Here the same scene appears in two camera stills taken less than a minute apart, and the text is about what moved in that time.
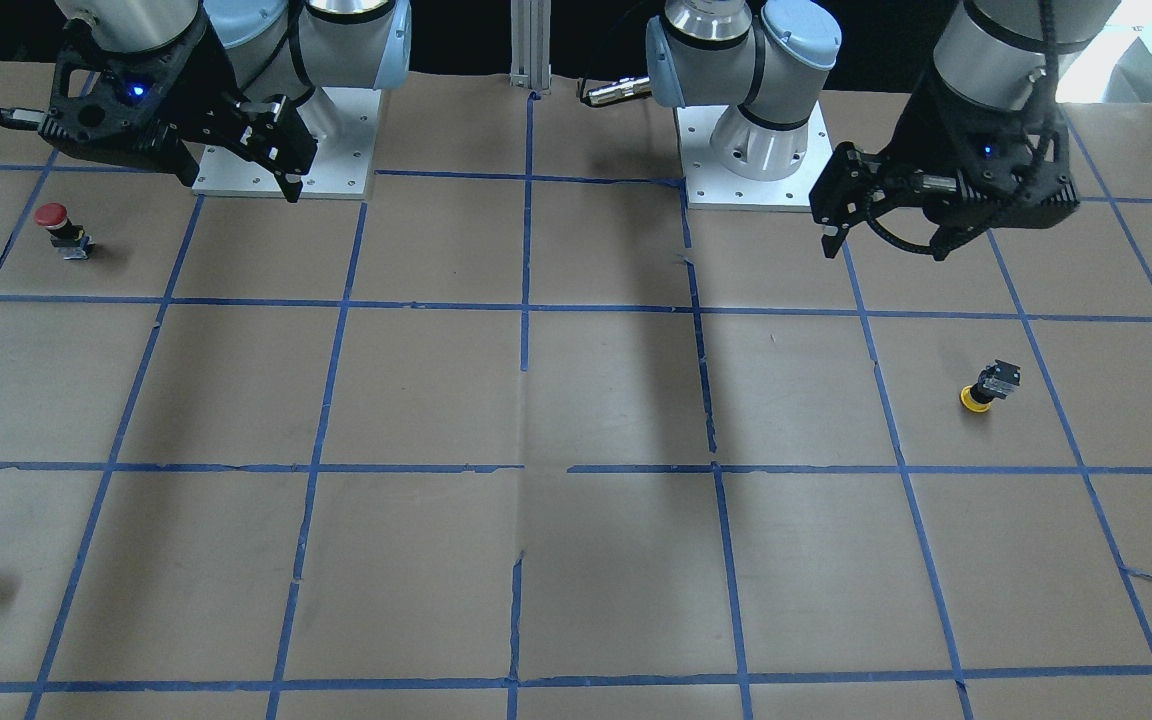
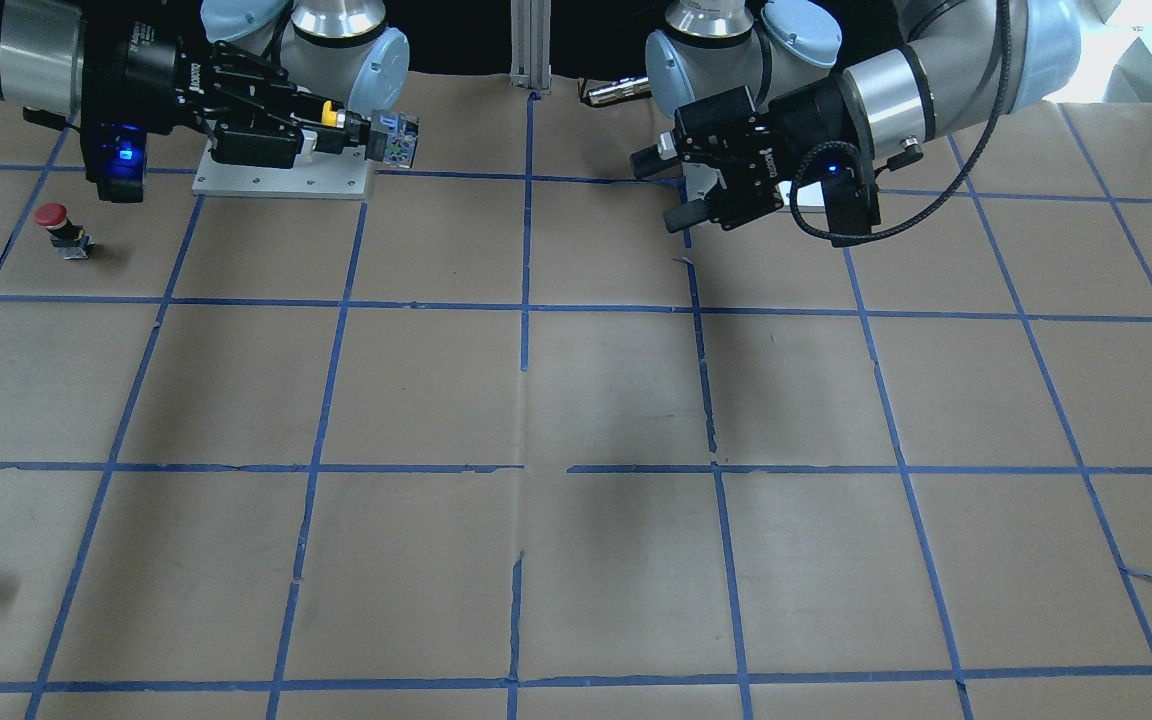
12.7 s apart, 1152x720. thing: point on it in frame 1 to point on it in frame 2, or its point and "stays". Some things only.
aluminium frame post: (530, 44) stays
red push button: (69, 238) stays
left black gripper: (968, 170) to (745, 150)
